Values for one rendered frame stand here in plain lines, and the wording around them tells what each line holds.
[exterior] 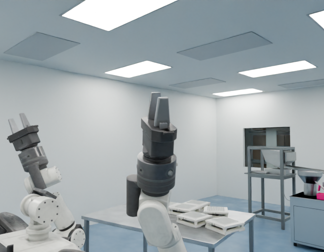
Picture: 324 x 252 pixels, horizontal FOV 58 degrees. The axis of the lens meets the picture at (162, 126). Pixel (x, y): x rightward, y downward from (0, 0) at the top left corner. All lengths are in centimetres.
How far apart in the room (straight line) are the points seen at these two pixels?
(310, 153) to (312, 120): 78
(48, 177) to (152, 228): 58
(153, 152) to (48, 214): 35
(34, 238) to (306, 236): 457
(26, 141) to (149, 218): 65
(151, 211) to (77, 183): 513
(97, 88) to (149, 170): 543
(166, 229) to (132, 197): 10
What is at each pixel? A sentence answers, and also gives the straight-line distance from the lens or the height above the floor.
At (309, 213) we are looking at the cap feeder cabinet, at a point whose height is 55.
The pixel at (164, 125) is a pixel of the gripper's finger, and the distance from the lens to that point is 59.
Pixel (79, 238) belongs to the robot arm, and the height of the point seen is 125.
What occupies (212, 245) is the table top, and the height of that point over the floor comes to 82.
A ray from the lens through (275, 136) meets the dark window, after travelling 816.
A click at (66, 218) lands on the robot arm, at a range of 123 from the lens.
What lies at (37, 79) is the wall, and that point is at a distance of 547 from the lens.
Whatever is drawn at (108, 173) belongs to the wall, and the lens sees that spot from 612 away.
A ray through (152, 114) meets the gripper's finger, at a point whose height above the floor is 169.
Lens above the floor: 163
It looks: 3 degrees up
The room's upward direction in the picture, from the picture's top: straight up
